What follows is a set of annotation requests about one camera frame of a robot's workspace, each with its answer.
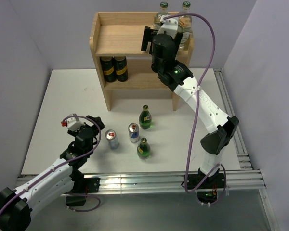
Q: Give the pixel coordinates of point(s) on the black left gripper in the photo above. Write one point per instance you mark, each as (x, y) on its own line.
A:
(97, 120)

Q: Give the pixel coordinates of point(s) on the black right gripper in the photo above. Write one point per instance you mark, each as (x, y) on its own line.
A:
(148, 37)

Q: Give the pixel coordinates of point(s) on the blue silver can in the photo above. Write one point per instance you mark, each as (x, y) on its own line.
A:
(112, 139)
(133, 130)

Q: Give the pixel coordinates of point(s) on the clear glass bottle green cap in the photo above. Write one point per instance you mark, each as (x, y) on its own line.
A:
(163, 11)

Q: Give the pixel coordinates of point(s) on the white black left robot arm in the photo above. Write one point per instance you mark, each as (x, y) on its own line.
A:
(19, 206)

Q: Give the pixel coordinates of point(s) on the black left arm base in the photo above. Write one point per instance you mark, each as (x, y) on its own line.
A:
(83, 186)

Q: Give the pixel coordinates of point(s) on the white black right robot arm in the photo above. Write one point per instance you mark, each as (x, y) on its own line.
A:
(180, 80)

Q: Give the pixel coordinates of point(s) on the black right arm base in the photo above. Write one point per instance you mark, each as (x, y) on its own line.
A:
(211, 185)

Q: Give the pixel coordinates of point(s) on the wooden two-tier shelf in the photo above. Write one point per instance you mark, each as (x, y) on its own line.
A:
(119, 34)

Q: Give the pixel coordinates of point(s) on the black yellow can right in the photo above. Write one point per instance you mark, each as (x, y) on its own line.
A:
(121, 68)

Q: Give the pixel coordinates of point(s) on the black yellow can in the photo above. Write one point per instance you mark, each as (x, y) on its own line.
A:
(121, 68)
(108, 69)

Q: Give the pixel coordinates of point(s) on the black yellow can left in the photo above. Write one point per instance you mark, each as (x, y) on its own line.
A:
(108, 69)

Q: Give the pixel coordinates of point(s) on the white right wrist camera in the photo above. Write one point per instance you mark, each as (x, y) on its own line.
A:
(169, 27)

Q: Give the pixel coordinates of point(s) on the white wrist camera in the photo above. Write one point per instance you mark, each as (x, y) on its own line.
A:
(169, 27)
(73, 123)

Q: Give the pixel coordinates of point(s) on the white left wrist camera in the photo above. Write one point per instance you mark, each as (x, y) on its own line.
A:
(73, 123)

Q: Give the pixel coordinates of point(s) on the aluminium mounting rail frame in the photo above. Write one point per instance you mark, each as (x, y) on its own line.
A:
(80, 91)

